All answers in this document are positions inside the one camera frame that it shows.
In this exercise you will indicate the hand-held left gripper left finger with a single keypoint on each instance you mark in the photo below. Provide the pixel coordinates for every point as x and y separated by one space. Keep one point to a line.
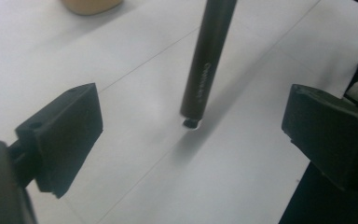
65 137

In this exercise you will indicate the beige cup with small figure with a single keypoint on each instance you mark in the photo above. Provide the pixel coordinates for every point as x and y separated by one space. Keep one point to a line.
90 6

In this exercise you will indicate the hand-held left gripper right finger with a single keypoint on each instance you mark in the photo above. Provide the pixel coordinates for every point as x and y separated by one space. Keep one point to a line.
329 137

